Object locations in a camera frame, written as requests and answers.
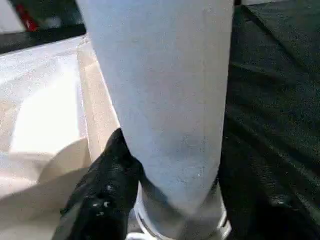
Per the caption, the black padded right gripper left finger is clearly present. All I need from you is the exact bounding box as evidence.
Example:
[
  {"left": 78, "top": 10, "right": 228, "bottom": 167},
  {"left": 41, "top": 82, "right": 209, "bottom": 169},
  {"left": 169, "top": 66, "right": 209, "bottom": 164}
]
[{"left": 52, "top": 128, "right": 146, "bottom": 240}]

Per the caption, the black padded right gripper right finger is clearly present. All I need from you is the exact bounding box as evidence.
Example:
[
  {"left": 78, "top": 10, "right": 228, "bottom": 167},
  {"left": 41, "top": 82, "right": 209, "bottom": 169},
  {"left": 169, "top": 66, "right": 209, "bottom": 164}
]
[{"left": 218, "top": 142, "right": 313, "bottom": 240}]

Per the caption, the white plastic table top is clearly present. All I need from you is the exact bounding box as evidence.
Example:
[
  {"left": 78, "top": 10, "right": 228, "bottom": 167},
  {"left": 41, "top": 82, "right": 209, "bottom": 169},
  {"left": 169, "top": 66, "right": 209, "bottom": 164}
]
[{"left": 0, "top": 35, "right": 233, "bottom": 240}]

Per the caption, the white plastic table leg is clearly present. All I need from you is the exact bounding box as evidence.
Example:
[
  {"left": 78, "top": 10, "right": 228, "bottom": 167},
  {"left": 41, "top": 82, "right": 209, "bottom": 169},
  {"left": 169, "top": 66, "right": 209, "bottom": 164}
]
[{"left": 75, "top": 0, "right": 236, "bottom": 240}]

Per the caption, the black work mat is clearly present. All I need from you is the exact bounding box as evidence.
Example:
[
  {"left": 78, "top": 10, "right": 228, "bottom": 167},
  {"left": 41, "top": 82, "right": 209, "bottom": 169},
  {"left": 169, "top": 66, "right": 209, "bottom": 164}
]
[{"left": 0, "top": 0, "right": 320, "bottom": 240}]

